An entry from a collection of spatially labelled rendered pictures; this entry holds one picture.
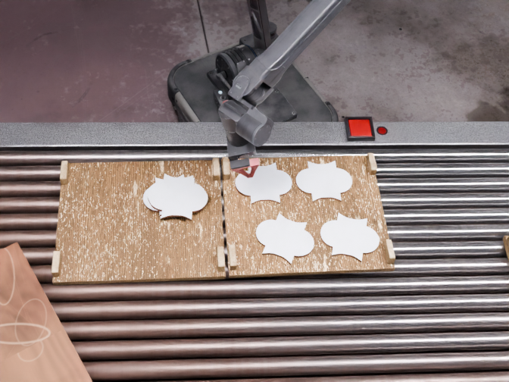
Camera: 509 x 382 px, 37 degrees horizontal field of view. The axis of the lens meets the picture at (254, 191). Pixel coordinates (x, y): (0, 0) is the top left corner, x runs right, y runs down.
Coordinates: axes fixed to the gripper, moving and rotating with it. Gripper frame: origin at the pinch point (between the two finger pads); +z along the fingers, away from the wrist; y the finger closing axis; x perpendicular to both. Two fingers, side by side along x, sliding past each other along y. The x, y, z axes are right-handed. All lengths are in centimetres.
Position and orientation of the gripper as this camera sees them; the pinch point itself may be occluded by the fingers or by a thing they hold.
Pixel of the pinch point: (248, 159)
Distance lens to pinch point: 188.8
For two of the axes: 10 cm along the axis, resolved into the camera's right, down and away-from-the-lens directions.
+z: 1.9, 5.5, 8.1
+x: -9.8, 1.9, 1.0
